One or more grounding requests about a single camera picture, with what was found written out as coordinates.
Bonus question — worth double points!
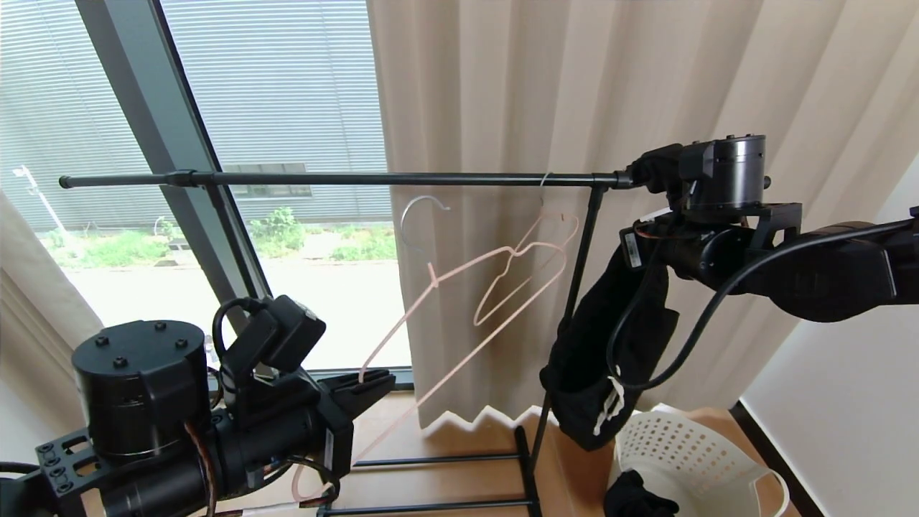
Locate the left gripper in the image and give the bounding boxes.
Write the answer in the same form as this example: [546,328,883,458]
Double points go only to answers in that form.
[215,391,354,498]

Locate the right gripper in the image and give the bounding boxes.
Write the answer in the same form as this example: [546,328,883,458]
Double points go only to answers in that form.
[619,221,708,286]

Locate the black shorts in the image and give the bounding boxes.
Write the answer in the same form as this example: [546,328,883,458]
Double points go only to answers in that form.
[538,241,681,452]

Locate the pink clothes hanger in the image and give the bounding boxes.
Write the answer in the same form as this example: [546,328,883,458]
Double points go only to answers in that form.
[291,195,569,503]
[472,190,581,327]

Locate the white laundry basket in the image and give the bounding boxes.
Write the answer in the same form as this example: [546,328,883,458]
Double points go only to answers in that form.
[614,409,790,517]

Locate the black clothes rack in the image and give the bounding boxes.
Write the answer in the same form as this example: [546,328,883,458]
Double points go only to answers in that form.
[59,169,773,517]

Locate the beige curtain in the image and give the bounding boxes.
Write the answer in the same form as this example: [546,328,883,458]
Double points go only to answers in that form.
[0,190,107,460]
[366,0,919,432]

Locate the window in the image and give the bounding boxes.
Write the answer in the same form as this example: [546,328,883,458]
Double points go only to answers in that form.
[0,0,414,392]

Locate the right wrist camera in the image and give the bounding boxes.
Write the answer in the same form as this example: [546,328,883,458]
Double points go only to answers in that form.
[628,142,684,196]

